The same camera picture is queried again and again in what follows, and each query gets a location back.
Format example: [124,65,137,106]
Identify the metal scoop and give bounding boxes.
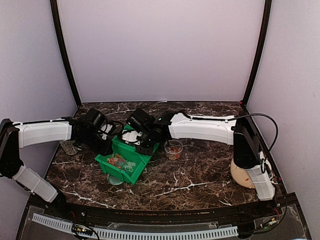
[121,129,142,145]

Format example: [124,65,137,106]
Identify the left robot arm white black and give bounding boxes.
[0,108,124,218]

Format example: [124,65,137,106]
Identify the green bin mixed candies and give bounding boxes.
[112,135,160,164]

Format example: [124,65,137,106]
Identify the right black frame post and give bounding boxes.
[242,0,273,109]

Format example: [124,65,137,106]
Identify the black front rail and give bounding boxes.
[24,192,298,227]

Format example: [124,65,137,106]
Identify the grey round plastic lid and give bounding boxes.
[107,174,124,186]

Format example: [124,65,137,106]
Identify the black frame post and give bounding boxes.
[49,0,82,108]
[242,0,273,109]

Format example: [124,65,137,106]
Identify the left black frame post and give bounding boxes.
[49,0,82,108]

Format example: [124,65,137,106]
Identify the white slotted cable duct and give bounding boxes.
[31,213,239,240]

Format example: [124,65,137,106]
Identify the green bin colourful candies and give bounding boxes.
[95,153,149,185]

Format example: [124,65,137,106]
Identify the clear plastic cup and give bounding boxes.
[164,139,184,160]

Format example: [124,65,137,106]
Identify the white patterned mug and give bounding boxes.
[59,140,82,156]

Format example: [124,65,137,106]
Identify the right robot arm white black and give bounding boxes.
[119,108,276,217]

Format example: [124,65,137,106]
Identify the beige floral plate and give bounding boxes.
[230,159,255,189]

